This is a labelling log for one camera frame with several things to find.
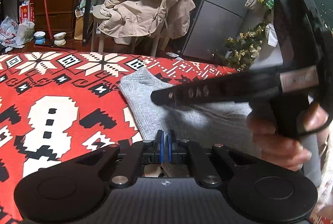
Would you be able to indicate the red patterned blanket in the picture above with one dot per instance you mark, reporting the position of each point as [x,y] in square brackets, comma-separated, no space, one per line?
[65,99]

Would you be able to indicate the grey sweater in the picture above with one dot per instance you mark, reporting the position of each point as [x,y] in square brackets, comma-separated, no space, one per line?
[145,99]

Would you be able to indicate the silver refrigerator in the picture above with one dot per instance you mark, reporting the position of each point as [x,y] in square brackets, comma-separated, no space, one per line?
[216,26]

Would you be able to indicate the wooden drawer cabinet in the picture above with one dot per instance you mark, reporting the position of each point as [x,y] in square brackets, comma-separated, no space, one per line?
[57,5]

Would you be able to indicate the small christmas tree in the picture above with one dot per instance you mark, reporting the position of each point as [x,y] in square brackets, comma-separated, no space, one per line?
[242,52]

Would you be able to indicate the person's right hand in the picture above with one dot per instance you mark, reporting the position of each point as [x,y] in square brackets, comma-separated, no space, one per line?
[275,151]

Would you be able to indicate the white hanging cloth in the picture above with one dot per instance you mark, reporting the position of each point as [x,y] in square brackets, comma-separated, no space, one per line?
[270,36]

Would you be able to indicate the red cardboard box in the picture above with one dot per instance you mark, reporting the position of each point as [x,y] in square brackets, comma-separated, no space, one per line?
[26,11]

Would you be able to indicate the white plastic bag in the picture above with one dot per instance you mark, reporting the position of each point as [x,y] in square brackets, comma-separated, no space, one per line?
[15,31]

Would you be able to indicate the brown paper bag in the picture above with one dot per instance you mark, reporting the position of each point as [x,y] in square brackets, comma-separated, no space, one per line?
[79,26]

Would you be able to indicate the black desk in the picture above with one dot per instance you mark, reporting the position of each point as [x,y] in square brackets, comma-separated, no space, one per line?
[87,5]

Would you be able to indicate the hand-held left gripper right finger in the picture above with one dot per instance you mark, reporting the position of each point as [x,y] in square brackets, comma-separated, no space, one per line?
[170,147]

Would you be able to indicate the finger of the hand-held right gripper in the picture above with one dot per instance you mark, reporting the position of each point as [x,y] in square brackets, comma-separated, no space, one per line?
[164,96]

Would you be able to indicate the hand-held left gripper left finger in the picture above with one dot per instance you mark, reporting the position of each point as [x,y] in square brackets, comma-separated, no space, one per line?
[161,147]

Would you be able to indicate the beige chair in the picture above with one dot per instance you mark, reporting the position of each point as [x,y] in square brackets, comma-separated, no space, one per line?
[154,48]

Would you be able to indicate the white tea cup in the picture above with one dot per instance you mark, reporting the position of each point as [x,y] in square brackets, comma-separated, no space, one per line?
[59,39]

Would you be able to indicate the beige jacket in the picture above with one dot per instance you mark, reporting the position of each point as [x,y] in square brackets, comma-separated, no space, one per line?
[145,5]

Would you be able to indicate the white floor packets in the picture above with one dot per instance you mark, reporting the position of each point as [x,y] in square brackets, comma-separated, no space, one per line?
[174,55]

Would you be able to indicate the blue bowl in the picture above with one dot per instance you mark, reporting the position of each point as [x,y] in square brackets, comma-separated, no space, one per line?
[40,37]

